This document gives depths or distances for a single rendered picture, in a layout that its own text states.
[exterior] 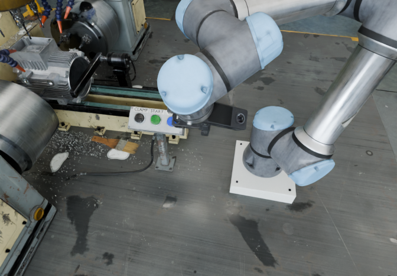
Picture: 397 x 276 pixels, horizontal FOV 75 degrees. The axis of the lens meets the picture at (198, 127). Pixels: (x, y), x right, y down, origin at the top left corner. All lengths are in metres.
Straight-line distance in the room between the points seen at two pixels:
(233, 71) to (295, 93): 1.00
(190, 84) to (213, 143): 0.73
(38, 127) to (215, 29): 0.64
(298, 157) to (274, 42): 0.41
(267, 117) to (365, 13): 0.35
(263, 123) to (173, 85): 0.49
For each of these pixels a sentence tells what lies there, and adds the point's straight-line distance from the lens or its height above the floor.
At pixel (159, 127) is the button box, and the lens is 0.78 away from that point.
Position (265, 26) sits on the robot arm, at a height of 1.46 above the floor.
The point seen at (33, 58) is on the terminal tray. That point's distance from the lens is 1.08.
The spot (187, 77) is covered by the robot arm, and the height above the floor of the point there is 1.43.
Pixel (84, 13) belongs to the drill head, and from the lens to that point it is 1.23.
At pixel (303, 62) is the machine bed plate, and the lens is 1.58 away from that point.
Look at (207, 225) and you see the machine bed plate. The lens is 0.89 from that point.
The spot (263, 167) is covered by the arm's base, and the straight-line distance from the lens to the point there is 0.90.
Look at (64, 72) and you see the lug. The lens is 1.03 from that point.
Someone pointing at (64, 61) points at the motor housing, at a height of 1.11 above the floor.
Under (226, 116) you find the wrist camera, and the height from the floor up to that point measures 1.25.
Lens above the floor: 1.63
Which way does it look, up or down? 49 degrees down
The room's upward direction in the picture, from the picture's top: straight up
